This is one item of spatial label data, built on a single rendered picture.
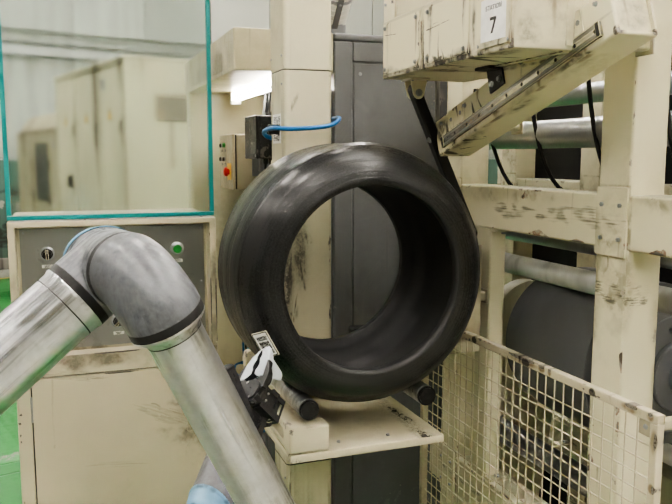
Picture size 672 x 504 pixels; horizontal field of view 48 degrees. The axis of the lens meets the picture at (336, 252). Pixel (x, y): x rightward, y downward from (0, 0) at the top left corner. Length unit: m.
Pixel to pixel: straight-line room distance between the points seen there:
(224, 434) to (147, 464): 1.15
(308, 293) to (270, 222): 0.48
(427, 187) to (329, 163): 0.22
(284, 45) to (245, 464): 1.10
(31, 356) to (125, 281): 0.18
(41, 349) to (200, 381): 0.23
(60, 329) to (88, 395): 1.07
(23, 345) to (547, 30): 1.06
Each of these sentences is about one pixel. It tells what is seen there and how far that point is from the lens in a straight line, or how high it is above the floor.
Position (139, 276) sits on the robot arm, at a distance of 1.06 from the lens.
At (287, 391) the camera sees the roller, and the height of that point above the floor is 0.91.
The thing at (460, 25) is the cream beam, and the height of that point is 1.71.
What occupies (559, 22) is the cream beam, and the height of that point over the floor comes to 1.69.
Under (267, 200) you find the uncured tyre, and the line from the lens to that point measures 1.54.
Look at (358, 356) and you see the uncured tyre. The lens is 1.90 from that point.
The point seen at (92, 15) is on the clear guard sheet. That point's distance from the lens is 2.18.
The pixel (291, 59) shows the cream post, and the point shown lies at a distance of 1.93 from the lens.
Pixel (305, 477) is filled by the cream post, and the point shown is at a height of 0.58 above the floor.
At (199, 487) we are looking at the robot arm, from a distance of 1.37.
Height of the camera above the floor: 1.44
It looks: 7 degrees down
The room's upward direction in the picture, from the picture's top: straight up
